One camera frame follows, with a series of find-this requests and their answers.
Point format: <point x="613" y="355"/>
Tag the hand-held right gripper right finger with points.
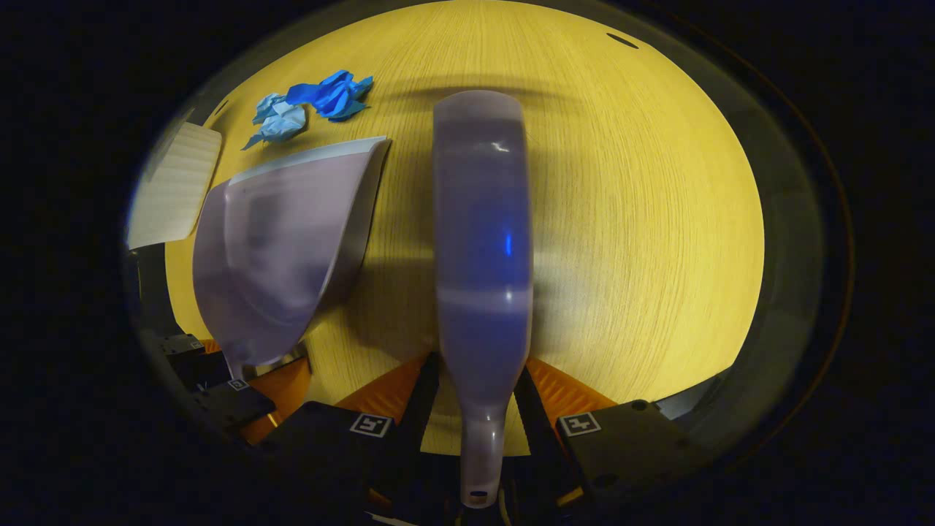
<point x="529" y="416"/>

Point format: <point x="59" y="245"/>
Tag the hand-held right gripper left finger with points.
<point x="424" y="409"/>

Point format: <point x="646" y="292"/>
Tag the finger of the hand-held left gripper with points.
<point x="234" y="405"/>
<point x="186" y="347"/>

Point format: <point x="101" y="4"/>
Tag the pale pink dustpan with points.
<point x="277" y="241"/>

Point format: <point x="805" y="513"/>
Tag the white ribbed garbage bin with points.
<point x="175" y="190"/>

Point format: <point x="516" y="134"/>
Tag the pale pink small broom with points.
<point x="482" y="219"/>

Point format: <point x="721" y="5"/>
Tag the light blue paper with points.
<point x="281" y="120"/>

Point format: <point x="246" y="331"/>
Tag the dark blue paper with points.
<point x="332" y="95"/>

